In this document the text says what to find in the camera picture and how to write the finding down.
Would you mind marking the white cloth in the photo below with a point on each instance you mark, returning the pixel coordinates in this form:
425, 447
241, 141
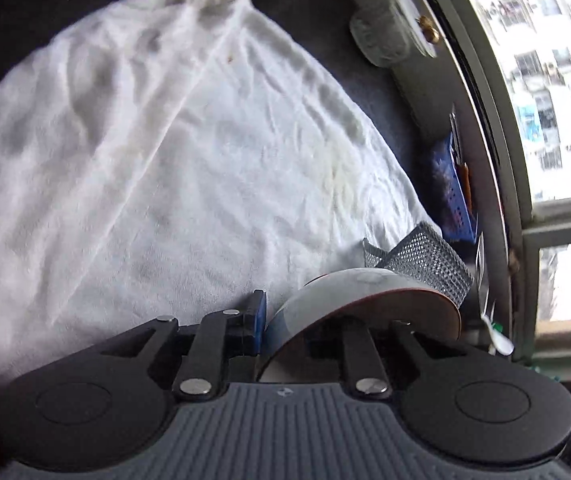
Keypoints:
165, 160

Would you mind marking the window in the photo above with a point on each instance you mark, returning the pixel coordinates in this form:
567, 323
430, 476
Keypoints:
540, 85

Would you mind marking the brown walnut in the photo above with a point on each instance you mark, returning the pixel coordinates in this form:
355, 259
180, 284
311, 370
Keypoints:
430, 30

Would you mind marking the glass jar with lid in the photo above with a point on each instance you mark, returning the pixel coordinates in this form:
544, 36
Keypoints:
385, 30

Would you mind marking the white bowl with red rim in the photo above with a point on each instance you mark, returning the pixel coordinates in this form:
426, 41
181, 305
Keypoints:
365, 285

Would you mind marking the blue plastic basket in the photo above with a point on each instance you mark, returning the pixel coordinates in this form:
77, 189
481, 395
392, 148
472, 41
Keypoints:
450, 185

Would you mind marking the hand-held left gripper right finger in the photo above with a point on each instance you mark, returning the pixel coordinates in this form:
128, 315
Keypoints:
360, 355

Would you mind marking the white plastic spoon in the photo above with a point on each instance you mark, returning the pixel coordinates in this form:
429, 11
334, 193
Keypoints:
498, 335

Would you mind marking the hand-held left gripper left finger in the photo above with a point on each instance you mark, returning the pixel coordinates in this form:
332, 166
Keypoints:
259, 322

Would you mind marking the silver mesh dishcloth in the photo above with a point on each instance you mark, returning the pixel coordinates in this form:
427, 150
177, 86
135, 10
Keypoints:
425, 260

